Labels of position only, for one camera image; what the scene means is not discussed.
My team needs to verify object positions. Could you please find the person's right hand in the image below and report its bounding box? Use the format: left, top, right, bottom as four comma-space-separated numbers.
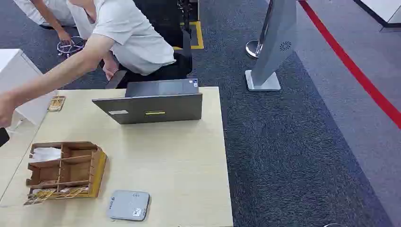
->
0, 91, 18, 129

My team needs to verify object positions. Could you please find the person's left hand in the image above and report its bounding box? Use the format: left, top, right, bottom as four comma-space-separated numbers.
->
102, 52, 120, 81

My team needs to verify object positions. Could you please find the person in pale shirt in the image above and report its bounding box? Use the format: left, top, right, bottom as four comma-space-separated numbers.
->
0, 0, 177, 129

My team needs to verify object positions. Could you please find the golden printed cards stack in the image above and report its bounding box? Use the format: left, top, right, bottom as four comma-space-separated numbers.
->
23, 186, 89, 207

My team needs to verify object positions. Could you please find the white cards stack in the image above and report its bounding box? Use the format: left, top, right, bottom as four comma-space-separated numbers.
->
30, 147, 62, 163

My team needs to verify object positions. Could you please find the chrome round stand base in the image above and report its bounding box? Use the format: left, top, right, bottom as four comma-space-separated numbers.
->
245, 40, 262, 59

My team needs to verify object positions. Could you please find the white platform with dark edge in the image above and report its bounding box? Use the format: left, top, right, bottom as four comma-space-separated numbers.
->
353, 0, 401, 33

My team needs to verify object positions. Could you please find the crouching person's hand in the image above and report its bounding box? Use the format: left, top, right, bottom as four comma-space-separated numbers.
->
57, 29, 73, 44

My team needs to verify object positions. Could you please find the white cabinet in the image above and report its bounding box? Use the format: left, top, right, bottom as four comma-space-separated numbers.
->
0, 48, 59, 127

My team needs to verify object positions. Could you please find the wooden card box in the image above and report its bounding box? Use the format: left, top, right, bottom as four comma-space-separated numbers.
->
23, 141, 108, 207

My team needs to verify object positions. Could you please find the grey card reader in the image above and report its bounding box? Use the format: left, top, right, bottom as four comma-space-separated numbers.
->
106, 190, 151, 222

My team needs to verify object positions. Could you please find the crouching person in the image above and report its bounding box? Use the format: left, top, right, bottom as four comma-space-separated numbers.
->
12, 0, 78, 43

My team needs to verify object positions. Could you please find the grey laptop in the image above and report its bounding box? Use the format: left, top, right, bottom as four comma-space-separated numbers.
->
91, 78, 203, 125

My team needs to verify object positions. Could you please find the black office chair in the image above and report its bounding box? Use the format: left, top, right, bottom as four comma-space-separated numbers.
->
105, 0, 200, 89

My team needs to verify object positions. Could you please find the red floor tape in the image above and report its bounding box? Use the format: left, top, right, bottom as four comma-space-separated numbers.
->
297, 0, 401, 130

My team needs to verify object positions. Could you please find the yellow floor tape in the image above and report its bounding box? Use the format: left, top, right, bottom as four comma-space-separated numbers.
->
172, 21, 205, 51

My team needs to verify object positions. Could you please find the grey standing kiosk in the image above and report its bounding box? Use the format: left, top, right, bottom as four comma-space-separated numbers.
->
244, 0, 297, 92

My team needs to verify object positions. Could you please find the silver ring chair base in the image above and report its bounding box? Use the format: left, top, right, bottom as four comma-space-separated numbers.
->
56, 36, 87, 58

